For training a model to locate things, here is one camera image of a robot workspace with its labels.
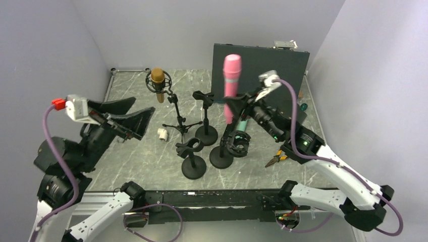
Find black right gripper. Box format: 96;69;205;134
225;85;284;141

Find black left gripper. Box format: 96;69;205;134
76;97;156;172

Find mint green microphone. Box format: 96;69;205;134
236;120;248;132

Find pink microphone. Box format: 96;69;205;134
223;54;242;124

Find black pink-mic desk stand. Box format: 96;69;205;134
192;91;218;146

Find black clip desk stand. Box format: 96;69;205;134
175;137;207;180

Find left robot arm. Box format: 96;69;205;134
29;94;155;241

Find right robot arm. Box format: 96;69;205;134
224;94;394;231

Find gold condenser microphone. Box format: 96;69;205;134
150;68;165;103

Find white plastic connector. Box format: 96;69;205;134
157;128;169;142

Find dark green upright board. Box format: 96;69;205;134
211;43;310;103

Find metal clamp behind board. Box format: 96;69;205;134
273;40;298;50

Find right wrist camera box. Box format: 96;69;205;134
255;70;281;102

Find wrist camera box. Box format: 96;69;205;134
51;94;91;123
255;70;281;102

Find black shock-mount desk stand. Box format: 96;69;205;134
209;130;251;169

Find black tripod shock-mount stand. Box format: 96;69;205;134
145;69;204;144

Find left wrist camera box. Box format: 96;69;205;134
51;94;91;123

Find green-handled screwdriver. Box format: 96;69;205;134
299;103;308;112

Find yellow-handled pliers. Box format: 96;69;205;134
265;150;288;168

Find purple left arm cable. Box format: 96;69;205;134
29;105;183;242

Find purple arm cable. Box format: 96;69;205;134
272;78;404;237
29;105;183;242

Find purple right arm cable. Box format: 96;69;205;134
272;78;404;237

